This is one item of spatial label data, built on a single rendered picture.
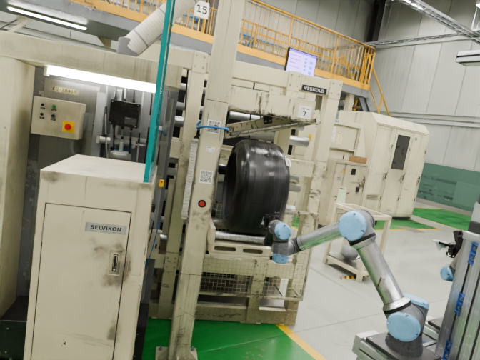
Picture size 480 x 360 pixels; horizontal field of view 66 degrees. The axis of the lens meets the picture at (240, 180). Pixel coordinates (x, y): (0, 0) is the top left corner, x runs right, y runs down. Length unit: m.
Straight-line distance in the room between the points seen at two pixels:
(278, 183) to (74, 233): 1.07
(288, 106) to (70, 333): 1.76
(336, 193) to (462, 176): 7.49
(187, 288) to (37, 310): 0.96
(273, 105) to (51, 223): 1.53
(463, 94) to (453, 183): 2.90
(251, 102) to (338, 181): 4.50
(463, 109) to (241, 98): 12.13
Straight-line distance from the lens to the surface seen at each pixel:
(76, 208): 1.50
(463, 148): 13.91
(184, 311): 2.42
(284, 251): 1.80
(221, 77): 2.15
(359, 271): 4.63
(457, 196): 13.79
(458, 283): 1.91
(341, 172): 6.78
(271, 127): 2.60
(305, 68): 6.33
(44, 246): 1.57
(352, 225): 1.59
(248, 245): 2.21
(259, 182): 2.01
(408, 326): 1.64
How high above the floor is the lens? 1.53
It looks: 8 degrees down
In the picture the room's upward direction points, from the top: 9 degrees clockwise
